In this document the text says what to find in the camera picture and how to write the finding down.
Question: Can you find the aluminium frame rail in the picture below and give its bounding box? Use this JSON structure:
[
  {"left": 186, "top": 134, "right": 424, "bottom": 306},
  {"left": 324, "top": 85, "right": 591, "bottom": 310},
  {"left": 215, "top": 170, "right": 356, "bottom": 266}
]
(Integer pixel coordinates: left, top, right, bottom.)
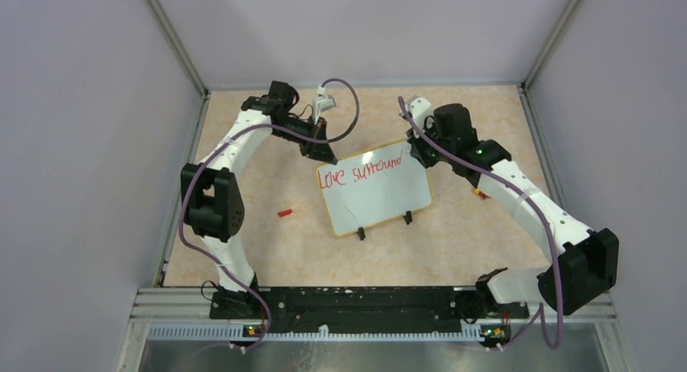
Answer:
[{"left": 115, "top": 286, "right": 629, "bottom": 372}]

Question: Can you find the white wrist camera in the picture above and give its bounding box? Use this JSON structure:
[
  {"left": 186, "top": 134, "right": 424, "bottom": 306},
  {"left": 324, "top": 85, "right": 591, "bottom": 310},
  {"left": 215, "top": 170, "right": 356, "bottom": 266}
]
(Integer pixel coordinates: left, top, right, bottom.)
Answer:
[
  {"left": 404, "top": 96, "right": 433, "bottom": 138},
  {"left": 311, "top": 85, "right": 336, "bottom": 122}
]

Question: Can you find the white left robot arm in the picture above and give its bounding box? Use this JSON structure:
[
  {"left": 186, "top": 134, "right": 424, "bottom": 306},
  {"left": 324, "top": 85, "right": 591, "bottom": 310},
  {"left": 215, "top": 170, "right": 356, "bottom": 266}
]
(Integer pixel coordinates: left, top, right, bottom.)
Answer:
[{"left": 181, "top": 81, "right": 338, "bottom": 318}]

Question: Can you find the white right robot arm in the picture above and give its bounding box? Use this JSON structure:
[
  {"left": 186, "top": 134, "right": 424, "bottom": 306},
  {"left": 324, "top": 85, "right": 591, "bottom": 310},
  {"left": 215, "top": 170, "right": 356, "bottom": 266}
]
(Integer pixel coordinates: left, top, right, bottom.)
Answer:
[{"left": 399, "top": 98, "right": 619, "bottom": 317}]

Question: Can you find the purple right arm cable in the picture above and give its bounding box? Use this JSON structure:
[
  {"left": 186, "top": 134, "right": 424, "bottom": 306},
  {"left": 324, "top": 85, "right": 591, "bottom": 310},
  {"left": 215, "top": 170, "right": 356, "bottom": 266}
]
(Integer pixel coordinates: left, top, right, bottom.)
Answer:
[{"left": 397, "top": 96, "right": 565, "bottom": 350}]

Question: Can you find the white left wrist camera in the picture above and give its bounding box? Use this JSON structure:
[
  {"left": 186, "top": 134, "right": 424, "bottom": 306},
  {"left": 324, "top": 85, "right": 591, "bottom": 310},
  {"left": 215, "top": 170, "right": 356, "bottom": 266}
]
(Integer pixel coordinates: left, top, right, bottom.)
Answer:
[{"left": 311, "top": 85, "right": 336, "bottom": 122}]

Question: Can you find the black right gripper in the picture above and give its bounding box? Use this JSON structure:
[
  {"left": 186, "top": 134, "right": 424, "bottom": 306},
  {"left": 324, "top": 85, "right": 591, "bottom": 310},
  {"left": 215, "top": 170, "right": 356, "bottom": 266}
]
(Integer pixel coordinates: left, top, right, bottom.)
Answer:
[{"left": 407, "top": 118, "right": 454, "bottom": 169}]

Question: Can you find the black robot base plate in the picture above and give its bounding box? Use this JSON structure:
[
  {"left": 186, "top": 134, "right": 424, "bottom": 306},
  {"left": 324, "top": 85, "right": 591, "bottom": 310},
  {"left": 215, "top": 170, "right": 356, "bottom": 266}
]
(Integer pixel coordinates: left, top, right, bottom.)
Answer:
[{"left": 209, "top": 286, "right": 530, "bottom": 334}]

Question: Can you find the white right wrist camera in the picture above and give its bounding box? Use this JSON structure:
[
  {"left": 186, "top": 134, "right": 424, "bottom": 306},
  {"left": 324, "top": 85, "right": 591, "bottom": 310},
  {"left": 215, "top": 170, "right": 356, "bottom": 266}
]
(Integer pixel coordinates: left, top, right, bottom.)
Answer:
[{"left": 404, "top": 96, "right": 433, "bottom": 138}]

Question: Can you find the yellow framed whiteboard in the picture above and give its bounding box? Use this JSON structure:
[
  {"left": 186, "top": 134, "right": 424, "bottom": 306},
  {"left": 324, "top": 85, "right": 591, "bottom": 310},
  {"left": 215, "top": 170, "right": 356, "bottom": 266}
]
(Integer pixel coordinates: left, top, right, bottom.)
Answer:
[{"left": 315, "top": 139, "right": 433, "bottom": 237}]

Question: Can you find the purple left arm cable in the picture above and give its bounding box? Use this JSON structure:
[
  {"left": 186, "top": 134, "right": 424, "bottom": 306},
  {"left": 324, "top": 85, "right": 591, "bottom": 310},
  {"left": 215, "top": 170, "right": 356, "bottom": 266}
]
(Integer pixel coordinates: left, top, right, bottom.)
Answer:
[{"left": 177, "top": 78, "right": 361, "bottom": 354}]

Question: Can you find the red green lego car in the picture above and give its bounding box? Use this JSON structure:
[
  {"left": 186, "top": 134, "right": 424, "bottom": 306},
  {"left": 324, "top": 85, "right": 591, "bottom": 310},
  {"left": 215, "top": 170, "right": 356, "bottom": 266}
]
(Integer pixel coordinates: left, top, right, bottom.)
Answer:
[{"left": 473, "top": 188, "right": 489, "bottom": 200}]

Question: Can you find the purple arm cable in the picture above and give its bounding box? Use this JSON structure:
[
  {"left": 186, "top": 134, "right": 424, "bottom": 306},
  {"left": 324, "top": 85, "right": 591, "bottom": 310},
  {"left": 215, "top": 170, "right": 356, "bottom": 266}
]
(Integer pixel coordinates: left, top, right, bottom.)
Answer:
[
  {"left": 397, "top": 96, "right": 565, "bottom": 350},
  {"left": 177, "top": 78, "right": 361, "bottom": 354}
]

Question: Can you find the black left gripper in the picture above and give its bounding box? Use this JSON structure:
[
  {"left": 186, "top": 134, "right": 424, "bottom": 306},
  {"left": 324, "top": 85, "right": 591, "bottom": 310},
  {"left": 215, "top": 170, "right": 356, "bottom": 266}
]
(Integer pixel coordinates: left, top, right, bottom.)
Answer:
[{"left": 274, "top": 114, "right": 337, "bottom": 165}]

